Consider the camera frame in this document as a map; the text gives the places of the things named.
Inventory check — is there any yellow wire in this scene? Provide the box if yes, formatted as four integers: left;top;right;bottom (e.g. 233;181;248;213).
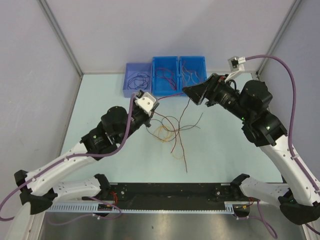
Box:
181;64;203;86

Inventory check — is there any white slotted cable duct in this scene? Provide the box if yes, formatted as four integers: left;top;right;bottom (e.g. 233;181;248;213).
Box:
46;201;237;215

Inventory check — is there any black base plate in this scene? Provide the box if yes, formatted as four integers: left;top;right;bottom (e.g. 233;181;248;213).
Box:
96;183;250;211

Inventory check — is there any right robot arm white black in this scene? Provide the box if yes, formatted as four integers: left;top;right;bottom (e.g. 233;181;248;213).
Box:
182;73;320;225

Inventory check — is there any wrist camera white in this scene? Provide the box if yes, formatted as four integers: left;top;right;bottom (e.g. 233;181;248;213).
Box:
134;90;158;117
225;56;246;81

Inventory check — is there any dark red long wire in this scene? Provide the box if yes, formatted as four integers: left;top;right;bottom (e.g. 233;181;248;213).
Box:
153;91;205;174

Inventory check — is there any orange wire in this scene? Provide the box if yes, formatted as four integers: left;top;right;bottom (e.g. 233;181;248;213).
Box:
152;124;186;161

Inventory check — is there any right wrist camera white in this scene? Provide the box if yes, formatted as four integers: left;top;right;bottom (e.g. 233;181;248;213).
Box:
225;56;246;81

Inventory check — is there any aluminium frame post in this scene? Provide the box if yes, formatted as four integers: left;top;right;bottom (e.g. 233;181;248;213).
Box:
36;0;84;78
255;0;303;80

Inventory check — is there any left aluminium frame post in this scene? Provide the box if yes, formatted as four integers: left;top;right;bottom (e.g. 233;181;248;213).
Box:
36;0;84;78

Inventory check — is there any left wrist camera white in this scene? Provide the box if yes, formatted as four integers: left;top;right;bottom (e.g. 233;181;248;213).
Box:
134;90;158;117

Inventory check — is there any blue bin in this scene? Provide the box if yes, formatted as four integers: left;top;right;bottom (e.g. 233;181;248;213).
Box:
179;56;207;93
151;56;180;97

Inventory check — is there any blue bin middle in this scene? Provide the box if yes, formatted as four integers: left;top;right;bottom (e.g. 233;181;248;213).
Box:
151;56;180;97

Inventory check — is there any lavender plastic bin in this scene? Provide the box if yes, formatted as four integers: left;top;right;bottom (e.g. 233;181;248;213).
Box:
122;62;152;98

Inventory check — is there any blue bin right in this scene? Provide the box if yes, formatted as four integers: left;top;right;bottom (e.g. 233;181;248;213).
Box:
179;56;207;93

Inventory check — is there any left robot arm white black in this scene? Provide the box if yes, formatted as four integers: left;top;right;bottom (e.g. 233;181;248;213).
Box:
14;100;159;215

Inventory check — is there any right aluminium frame post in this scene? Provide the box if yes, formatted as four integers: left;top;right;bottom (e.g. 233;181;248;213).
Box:
255;0;303;80

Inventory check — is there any dark blue wire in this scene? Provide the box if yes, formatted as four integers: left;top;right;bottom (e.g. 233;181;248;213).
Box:
126;72;151;91

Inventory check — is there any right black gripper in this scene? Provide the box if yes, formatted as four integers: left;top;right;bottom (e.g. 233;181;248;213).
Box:
181;73;252;122

